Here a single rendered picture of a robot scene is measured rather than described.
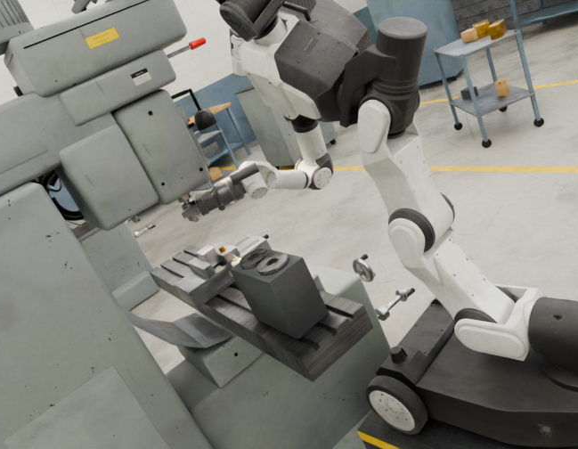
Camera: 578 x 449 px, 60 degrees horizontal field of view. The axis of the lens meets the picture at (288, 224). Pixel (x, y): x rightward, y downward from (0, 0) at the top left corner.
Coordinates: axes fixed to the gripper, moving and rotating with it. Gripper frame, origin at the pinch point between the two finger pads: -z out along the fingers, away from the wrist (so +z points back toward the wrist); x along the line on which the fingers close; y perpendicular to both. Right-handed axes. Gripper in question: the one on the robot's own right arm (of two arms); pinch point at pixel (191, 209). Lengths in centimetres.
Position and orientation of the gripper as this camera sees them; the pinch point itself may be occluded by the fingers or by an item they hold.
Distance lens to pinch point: 172.3
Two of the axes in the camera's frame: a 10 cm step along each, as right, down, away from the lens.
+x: 1.7, 3.1, -9.4
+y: 4.1, 8.4, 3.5
